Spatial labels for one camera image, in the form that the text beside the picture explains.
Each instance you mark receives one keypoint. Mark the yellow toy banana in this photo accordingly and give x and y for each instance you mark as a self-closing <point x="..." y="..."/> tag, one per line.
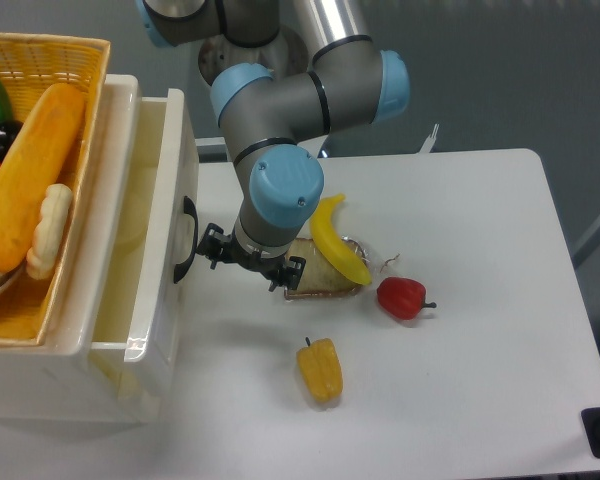
<point x="331" y="245"/>

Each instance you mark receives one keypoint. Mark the yellow wicker basket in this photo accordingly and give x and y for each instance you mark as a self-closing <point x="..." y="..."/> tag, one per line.
<point x="29" y="64"/>

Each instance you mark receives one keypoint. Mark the white top drawer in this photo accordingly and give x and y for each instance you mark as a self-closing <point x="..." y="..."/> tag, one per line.
<point x="136" y="330"/>

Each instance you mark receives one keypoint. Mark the toy bread slice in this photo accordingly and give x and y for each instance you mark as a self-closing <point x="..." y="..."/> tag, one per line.
<point x="319" y="279"/>

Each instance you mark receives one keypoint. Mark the orange toy baguette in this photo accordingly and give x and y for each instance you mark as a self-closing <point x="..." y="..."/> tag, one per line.
<point x="32" y="164"/>

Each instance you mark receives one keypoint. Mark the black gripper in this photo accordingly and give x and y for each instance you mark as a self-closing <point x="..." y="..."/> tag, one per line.
<point x="219" y="248"/>

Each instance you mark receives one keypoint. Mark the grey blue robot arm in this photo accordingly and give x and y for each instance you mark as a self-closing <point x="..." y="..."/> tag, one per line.
<point x="265" y="117"/>

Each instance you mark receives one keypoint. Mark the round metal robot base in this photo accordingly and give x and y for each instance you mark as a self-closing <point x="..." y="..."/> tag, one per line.
<point x="285" y="56"/>

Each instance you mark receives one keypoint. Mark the red toy bell pepper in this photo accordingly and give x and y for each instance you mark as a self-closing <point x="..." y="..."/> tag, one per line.
<point x="403" y="298"/>

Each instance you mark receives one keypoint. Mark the white drawer cabinet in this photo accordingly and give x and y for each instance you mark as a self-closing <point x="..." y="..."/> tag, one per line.
<point x="57" y="380"/>

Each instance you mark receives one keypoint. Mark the yellow toy bell pepper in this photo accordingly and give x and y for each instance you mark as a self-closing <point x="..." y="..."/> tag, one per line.
<point x="320" y="368"/>

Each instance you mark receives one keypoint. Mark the cream toy croissant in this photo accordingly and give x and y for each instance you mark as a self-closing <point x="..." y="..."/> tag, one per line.
<point x="42" y="255"/>

